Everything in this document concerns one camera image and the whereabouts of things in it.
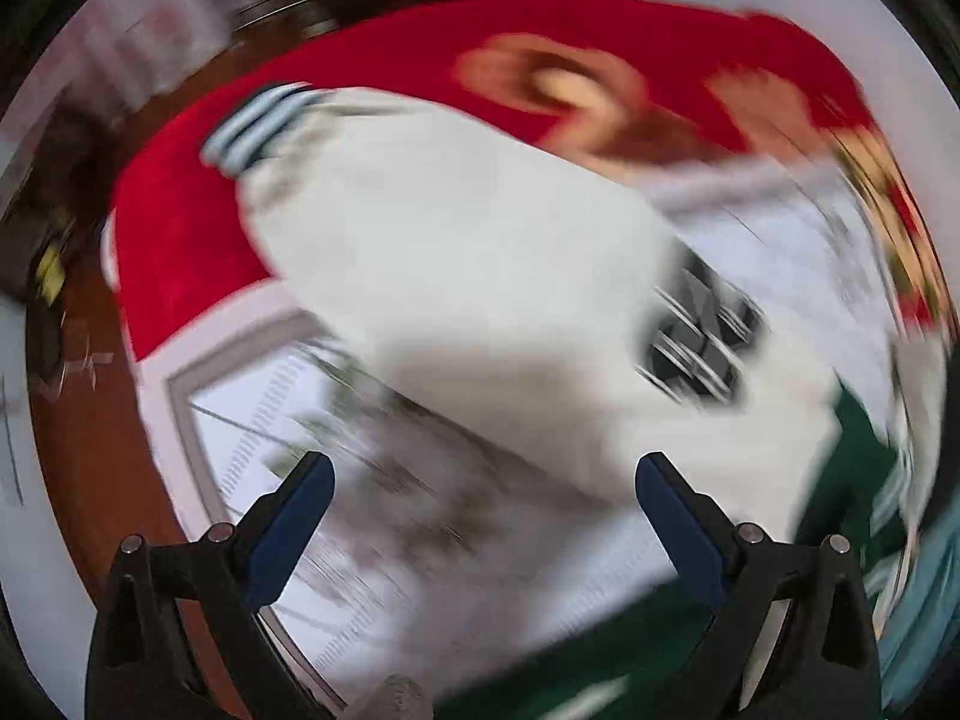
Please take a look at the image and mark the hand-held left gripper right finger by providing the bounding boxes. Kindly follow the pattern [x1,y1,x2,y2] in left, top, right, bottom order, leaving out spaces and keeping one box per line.
[634,452,882,720]

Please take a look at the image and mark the green and white jacket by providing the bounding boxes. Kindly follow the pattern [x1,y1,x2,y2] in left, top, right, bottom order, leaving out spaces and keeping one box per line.
[201,82,920,720]

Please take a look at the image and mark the dark object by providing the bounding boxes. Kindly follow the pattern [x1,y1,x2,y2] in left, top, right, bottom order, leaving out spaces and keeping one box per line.
[0,101,102,308]

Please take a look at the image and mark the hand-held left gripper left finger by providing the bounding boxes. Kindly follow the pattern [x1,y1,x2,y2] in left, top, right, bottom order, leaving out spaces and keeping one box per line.
[85,452,336,720]

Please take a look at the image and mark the red and white printed blanket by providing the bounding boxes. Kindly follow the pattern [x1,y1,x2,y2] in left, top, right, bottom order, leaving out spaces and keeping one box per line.
[101,0,953,720]

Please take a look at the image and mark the light blue quilt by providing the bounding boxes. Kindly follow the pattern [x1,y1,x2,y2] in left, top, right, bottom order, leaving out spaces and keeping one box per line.
[874,495,960,710]

